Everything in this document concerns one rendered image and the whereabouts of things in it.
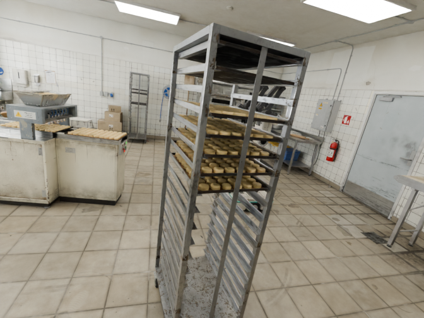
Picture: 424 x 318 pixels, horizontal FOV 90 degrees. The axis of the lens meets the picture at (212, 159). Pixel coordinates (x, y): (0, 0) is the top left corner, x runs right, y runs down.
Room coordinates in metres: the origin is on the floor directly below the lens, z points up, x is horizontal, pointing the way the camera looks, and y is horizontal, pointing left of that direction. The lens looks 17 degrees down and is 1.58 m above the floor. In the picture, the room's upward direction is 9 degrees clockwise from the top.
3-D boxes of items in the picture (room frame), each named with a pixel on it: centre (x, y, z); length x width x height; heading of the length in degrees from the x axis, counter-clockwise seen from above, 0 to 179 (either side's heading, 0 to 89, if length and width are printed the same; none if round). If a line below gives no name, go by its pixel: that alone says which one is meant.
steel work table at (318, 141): (5.89, -1.93, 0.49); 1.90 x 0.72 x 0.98; 16
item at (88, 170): (2.55, 1.51, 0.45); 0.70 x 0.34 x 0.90; 98
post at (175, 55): (1.44, 0.32, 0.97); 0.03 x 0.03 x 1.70; 25
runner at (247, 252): (1.34, -0.19, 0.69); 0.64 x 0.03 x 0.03; 25
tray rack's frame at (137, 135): (5.93, 2.21, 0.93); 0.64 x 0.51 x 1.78; 19
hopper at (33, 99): (2.48, 2.01, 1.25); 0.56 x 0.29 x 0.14; 8
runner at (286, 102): (1.34, -0.19, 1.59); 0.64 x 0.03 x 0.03; 25
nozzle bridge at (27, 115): (2.48, 2.01, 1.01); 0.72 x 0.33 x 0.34; 8
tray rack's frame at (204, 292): (1.25, -0.01, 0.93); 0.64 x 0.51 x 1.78; 25
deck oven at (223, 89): (6.42, -0.13, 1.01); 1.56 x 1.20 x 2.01; 106
